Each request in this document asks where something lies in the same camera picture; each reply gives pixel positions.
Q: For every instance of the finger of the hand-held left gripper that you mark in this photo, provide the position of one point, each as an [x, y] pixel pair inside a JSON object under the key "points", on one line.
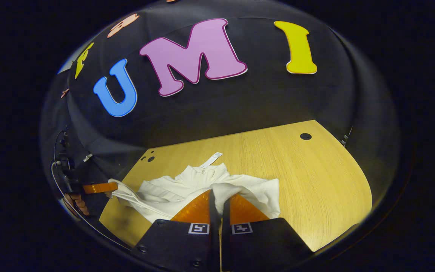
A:
{"points": [[100, 187]]}

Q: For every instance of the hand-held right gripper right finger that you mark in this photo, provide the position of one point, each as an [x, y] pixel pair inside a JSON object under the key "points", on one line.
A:
{"points": [[225, 241]]}

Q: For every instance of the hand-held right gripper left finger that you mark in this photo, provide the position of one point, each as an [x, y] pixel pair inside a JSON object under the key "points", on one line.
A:
{"points": [[214, 241]]}

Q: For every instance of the white sweatshirt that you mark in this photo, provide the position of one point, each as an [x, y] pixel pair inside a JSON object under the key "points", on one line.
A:
{"points": [[164, 192]]}

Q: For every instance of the white cloth clip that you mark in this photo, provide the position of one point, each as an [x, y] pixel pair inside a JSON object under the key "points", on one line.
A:
{"points": [[87, 156]]}

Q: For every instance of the orange cloth clip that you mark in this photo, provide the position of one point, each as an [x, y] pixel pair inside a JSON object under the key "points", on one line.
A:
{"points": [[65, 92]]}

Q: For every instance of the black backdrop cloth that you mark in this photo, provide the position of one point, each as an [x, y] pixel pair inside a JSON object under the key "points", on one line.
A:
{"points": [[259, 98]]}

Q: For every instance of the dark cloth clip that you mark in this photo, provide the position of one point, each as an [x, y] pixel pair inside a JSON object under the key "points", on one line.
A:
{"points": [[346, 138]]}

